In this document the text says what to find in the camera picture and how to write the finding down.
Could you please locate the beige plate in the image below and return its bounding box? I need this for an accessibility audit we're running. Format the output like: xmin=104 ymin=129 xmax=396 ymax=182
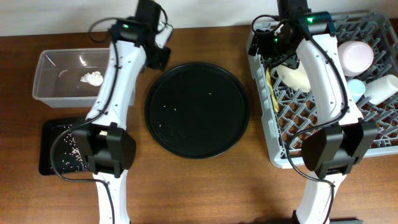
xmin=276 ymin=62 xmax=311 ymax=93

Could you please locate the yellow plastic knife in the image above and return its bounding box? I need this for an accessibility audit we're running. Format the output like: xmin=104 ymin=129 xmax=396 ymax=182
xmin=266 ymin=67 xmax=279 ymax=113

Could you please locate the white tissue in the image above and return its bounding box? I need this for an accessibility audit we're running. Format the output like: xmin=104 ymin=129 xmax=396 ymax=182
xmin=80 ymin=71 xmax=104 ymax=86

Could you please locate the pink bowl with rice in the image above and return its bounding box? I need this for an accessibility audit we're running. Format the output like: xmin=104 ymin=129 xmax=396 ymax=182
xmin=338 ymin=41 xmax=374 ymax=77

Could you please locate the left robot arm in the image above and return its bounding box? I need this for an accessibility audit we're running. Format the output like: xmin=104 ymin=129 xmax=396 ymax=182
xmin=72 ymin=19 xmax=174 ymax=223

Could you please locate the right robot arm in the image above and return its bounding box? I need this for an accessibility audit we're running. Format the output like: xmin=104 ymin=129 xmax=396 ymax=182
xmin=252 ymin=6 xmax=377 ymax=223

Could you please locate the grey dishwasher rack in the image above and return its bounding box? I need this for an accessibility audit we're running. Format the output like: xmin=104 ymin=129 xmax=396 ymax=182
xmin=246 ymin=11 xmax=397 ymax=169

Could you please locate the round black tray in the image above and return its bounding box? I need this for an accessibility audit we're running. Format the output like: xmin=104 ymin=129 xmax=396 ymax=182
xmin=144 ymin=62 xmax=250 ymax=159

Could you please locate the light blue cup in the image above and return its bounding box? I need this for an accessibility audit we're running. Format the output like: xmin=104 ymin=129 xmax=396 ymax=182
xmin=347 ymin=79 xmax=366 ymax=103

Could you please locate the clear plastic bin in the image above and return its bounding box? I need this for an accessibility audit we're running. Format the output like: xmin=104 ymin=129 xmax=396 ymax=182
xmin=32 ymin=48 xmax=109 ymax=108

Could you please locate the cream white cup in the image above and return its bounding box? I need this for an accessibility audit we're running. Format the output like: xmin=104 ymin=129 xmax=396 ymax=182
xmin=364 ymin=75 xmax=398 ymax=105

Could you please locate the black rectangular tray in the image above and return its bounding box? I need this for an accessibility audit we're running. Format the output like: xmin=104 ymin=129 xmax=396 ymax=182
xmin=39 ymin=117 xmax=84 ymax=175

